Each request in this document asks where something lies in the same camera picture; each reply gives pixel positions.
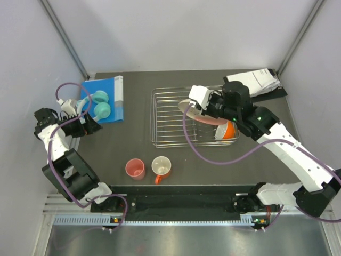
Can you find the pink plate with leaf motif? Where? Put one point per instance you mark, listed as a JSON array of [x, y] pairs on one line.
[[195, 114]]

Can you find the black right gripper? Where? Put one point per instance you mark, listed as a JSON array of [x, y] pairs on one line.
[[212, 97]]

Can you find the orange ceramic mug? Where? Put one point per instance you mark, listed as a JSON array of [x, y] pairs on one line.
[[161, 167]]

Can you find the black clipboard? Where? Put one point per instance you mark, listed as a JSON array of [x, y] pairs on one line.
[[277, 93]]

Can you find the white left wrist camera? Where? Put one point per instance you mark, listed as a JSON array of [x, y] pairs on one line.
[[68, 106]]

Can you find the white bowl orange outside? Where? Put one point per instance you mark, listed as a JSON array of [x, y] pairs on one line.
[[225, 131]]

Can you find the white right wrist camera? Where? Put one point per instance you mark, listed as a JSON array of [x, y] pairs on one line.
[[200, 95]]

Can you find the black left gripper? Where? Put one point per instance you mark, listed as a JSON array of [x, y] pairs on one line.
[[87, 128]]

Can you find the grey slotted cable duct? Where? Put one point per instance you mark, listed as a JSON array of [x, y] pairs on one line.
[[110, 221]]

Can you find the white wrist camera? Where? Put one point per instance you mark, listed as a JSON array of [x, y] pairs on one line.
[[200, 95], [68, 106]]

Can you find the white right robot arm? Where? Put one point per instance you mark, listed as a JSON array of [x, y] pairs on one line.
[[318, 183]]

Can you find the white paper stack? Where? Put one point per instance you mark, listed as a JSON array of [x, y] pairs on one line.
[[258, 81]]

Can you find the blue book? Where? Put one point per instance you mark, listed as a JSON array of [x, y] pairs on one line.
[[114, 87]]

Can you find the pink plastic cup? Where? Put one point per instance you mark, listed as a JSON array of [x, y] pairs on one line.
[[135, 168]]

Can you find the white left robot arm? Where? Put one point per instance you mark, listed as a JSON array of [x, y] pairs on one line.
[[66, 169]]

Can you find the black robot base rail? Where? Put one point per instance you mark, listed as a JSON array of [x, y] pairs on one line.
[[176, 202]]

